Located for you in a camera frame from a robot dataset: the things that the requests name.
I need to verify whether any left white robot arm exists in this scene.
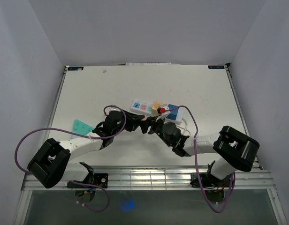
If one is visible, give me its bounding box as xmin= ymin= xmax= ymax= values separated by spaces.
xmin=28 ymin=110 xmax=146 ymax=188

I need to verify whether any blue cube socket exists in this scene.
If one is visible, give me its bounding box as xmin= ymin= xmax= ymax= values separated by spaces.
xmin=166 ymin=104 xmax=179 ymax=120

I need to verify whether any aluminium rail frame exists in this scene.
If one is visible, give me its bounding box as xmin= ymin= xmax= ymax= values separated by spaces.
xmin=22 ymin=167 xmax=276 ymax=192

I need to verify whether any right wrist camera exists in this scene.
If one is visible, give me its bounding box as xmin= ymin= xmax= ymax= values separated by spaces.
xmin=157 ymin=105 xmax=170 ymax=120

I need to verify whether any beige cube socket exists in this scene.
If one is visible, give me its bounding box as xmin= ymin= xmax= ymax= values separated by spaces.
xmin=152 ymin=101 xmax=163 ymax=115

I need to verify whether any white power strip cable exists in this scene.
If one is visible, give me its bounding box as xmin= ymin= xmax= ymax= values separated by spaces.
xmin=177 ymin=118 xmax=191 ymax=136

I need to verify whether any teal triangular socket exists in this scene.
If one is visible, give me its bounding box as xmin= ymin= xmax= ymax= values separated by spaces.
xmin=72 ymin=119 xmax=94 ymax=135

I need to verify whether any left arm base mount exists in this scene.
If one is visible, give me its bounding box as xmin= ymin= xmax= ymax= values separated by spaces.
xmin=67 ymin=173 xmax=109 ymax=203

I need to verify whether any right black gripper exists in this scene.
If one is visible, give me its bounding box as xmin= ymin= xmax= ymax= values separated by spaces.
xmin=138 ymin=114 xmax=173 ymax=147

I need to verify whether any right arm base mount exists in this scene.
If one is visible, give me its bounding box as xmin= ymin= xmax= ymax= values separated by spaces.
xmin=200 ymin=173 xmax=236 ymax=205

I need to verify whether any right blue corner label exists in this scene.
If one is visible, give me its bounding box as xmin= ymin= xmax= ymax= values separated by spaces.
xmin=208 ymin=65 xmax=225 ymax=69

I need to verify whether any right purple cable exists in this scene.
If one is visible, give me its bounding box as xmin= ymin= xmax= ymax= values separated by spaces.
xmin=164 ymin=105 xmax=236 ymax=213

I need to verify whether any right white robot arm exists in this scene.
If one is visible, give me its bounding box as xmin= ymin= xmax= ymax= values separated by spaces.
xmin=140 ymin=117 xmax=260 ymax=186

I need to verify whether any left blue corner label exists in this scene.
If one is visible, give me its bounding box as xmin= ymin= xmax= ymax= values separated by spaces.
xmin=67 ymin=67 xmax=84 ymax=71

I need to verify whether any white colourful power strip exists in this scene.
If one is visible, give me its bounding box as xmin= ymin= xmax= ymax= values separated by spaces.
xmin=130 ymin=98 xmax=183 ymax=124

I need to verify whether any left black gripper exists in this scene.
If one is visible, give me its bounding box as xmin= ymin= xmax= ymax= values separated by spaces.
xmin=112 ymin=109 xmax=145 ymax=136

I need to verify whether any blue corner label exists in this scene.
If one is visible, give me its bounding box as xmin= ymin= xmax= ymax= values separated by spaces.
xmin=67 ymin=67 xmax=84 ymax=71
xmin=208 ymin=65 xmax=225 ymax=69

